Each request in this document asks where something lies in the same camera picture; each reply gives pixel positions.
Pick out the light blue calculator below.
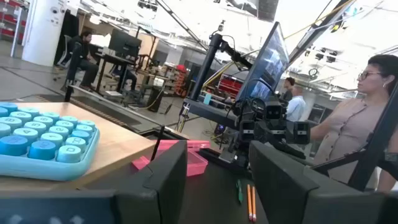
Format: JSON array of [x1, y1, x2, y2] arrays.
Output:
[[0, 101, 101, 182]]

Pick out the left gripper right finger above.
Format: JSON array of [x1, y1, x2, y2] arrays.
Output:
[[248, 139, 389, 224]]

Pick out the person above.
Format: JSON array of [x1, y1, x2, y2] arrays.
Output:
[[310, 54, 398, 192], [285, 85, 308, 123], [281, 77, 296, 102], [67, 30, 100, 91]]

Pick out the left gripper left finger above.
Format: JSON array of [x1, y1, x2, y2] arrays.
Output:
[[114, 139, 188, 224]]

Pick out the green eraser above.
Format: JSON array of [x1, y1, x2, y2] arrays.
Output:
[[235, 179, 244, 205]]

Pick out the white round pillar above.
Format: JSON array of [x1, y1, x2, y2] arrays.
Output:
[[21, 0, 68, 67]]

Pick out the orange pencil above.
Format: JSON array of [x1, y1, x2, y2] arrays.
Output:
[[251, 185, 257, 223], [247, 184, 253, 222]]

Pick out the black background desk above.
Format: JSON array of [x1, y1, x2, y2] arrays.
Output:
[[95, 52, 137, 94]]

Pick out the black background monitor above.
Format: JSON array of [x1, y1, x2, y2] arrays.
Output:
[[108, 28, 142, 58]]

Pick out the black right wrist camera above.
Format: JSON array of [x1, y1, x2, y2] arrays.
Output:
[[265, 103, 283, 121]]

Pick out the black striped-edge floor mat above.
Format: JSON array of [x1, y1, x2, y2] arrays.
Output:
[[34, 93, 165, 133]]

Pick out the black table frame strut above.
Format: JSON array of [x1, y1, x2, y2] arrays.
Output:
[[310, 82, 398, 192]]

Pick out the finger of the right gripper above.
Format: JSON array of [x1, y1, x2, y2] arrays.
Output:
[[294, 121, 311, 145], [239, 119, 256, 140]]

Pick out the dark grey side desk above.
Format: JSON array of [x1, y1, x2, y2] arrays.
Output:
[[183, 98, 242, 129]]

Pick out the black monitor pole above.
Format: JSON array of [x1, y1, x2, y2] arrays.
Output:
[[188, 32, 253, 102]]

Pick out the red tool chest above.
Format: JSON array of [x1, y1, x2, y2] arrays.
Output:
[[216, 73, 245, 98]]

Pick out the pink transparent pencil case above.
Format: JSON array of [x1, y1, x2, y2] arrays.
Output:
[[132, 139, 211, 177]]

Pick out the operator computer monitor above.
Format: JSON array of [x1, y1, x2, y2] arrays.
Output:
[[235, 21, 290, 103]]

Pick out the red storage rack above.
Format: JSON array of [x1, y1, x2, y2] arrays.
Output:
[[0, 0, 29, 43]]

